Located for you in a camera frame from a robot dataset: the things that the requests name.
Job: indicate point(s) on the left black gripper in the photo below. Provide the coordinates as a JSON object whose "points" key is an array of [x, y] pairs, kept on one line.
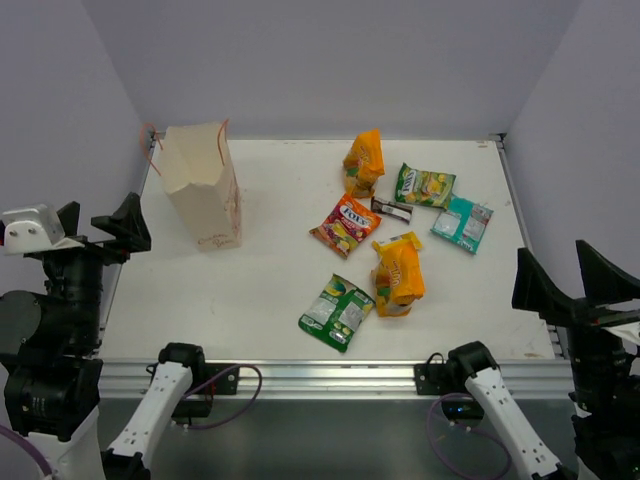
{"points": [[87, 248]]}

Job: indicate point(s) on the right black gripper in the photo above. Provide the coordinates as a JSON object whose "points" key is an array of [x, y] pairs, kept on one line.
{"points": [[605, 282]]}

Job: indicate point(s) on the white paper bag orange handles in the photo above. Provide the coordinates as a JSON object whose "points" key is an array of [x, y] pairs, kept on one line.
{"points": [[191, 194]]}

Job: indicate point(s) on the teal snack packet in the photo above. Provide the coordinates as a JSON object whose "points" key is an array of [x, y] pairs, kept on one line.
{"points": [[463, 223]]}

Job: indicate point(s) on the orange gummy packet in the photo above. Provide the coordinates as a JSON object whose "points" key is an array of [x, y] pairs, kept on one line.
{"points": [[397, 278]]}

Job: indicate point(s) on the green yellow candy packet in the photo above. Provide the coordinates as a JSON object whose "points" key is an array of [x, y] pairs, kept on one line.
{"points": [[424, 188]]}

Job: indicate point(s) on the brown chocolate bar wrapper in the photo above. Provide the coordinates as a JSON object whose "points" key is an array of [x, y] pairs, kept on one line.
{"points": [[392, 209]]}

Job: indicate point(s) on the colourful candy packet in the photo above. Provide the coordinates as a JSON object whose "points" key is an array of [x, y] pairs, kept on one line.
{"points": [[347, 226]]}

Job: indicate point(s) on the green white snack packet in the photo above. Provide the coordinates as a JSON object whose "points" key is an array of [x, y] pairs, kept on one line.
{"points": [[337, 313]]}

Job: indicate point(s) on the orange cocoaland snack packet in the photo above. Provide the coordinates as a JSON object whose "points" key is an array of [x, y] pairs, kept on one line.
{"points": [[364, 165]]}

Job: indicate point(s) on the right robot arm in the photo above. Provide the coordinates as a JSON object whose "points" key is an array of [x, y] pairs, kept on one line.
{"points": [[605, 391]]}

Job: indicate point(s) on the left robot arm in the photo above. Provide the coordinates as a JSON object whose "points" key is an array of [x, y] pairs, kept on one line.
{"points": [[49, 344]]}

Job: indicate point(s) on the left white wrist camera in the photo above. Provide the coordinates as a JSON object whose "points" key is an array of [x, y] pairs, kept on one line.
{"points": [[35, 229]]}

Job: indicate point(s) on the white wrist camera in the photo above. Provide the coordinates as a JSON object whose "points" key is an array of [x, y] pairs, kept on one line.
{"points": [[35, 229], [629, 332]]}

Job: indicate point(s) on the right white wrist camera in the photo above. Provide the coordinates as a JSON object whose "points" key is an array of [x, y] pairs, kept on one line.
{"points": [[629, 332]]}

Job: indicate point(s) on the aluminium mounting rail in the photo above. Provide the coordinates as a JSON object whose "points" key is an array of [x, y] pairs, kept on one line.
{"points": [[346, 380]]}

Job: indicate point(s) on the right black base bracket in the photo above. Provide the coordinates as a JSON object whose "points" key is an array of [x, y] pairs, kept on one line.
{"points": [[431, 378]]}

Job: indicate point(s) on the black base bracket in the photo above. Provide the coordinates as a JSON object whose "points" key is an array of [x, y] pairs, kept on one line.
{"points": [[431, 378], [215, 380]]}

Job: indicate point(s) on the left black base bracket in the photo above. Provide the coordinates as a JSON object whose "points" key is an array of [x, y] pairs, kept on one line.
{"points": [[215, 380]]}

